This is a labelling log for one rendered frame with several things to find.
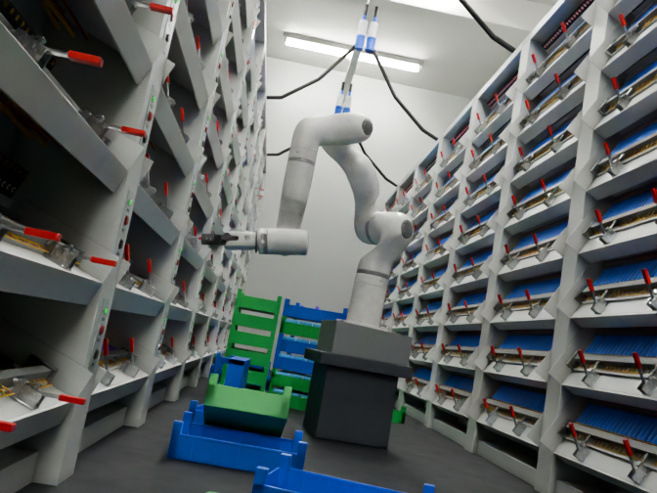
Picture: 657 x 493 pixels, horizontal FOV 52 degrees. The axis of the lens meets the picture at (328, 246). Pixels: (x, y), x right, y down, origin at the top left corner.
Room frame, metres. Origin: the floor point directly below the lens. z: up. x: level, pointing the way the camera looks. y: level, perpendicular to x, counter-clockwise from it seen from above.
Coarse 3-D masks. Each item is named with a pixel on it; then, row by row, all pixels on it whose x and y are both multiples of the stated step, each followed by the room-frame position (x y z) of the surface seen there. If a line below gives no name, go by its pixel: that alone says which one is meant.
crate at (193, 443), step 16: (176, 432) 1.53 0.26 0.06; (192, 432) 1.72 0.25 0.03; (208, 432) 1.72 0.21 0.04; (224, 432) 1.73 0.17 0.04; (240, 432) 1.73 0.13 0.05; (176, 448) 1.53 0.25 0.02; (192, 448) 1.53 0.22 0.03; (208, 448) 1.53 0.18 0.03; (224, 448) 1.53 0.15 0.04; (240, 448) 1.53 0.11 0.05; (256, 448) 1.54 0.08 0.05; (272, 448) 1.74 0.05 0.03; (288, 448) 1.74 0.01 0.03; (304, 448) 1.54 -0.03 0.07; (208, 464) 1.53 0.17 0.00; (224, 464) 1.53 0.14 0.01; (240, 464) 1.53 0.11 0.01; (256, 464) 1.54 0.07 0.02; (272, 464) 1.54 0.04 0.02
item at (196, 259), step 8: (192, 224) 1.94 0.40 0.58; (184, 240) 1.96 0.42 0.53; (192, 240) 2.54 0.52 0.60; (184, 248) 2.04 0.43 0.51; (192, 248) 2.17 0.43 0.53; (200, 248) 2.54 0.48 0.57; (208, 248) 2.54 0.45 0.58; (184, 256) 2.12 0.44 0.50; (192, 256) 2.26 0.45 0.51; (200, 256) 2.43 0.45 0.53; (192, 264) 2.35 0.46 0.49; (200, 264) 2.54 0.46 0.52
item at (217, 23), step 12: (192, 0) 1.71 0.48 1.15; (204, 0) 1.58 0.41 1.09; (216, 0) 1.64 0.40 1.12; (192, 12) 1.79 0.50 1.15; (204, 12) 1.74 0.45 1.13; (216, 12) 1.69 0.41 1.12; (204, 24) 1.82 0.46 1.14; (216, 24) 1.75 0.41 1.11; (228, 24) 1.84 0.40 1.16; (216, 36) 1.81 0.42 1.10
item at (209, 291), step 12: (264, 48) 3.27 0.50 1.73; (252, 96) 3.24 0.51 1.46; (240, 120) 3.24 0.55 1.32; (240, 132) 3.24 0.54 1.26; (228, 204) 3.24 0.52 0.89; (228, 216) 3.24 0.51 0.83; (216, 252) 3.24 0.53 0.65; (204, 288) 3.24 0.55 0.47; (204, 300) 3.24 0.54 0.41; (204, 324) 3.24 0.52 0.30; (192, 336) 3.24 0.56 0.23; (204, 336) 3.24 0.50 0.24; (192, 372) 3.24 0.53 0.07; (192, 384) 3.24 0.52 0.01
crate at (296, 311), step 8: (288, 304) 3.10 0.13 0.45; (296, 304) 3.28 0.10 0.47; (288, 312) 3.10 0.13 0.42; (296, 312) 3.09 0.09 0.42; (304, 312) 3.08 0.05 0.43; (312, 312) 3.07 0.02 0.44; (320, 312) 3.06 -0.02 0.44; (328, 312) 3.05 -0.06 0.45; (336, 312) 3.04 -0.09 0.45; (344, 312) 3.03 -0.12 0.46; (304, 320) 3.24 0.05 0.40; (312, 320) 3.07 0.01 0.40; (320, 320) 3.06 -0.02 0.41
